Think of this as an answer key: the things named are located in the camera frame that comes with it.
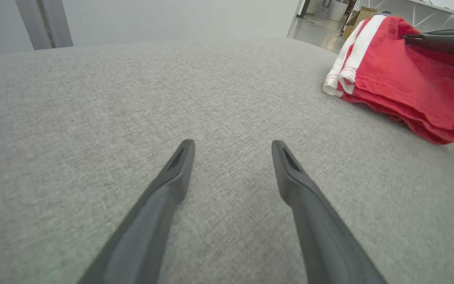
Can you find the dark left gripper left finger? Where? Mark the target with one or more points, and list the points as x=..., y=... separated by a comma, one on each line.
x=148, y=228

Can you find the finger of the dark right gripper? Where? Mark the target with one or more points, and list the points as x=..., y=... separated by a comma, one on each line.
x=447, y=43

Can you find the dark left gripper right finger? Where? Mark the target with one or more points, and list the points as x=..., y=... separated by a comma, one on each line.
x=321, y=236

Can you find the red white-striped small garment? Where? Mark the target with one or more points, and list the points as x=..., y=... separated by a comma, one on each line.
x=388, y=75

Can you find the brown cardboard box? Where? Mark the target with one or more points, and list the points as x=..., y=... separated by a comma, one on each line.
x=363, y=15

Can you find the grey fabric sofa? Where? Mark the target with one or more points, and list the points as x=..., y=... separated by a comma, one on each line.
x=93, y=118

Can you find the dark furniture leg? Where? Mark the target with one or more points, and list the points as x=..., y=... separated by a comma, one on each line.
x=303, y=8

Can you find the grey upright pillar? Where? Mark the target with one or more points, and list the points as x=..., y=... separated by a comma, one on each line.
x=43, y=23

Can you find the white metal shelf frame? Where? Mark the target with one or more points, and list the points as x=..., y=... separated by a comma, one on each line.
x=424, y=15

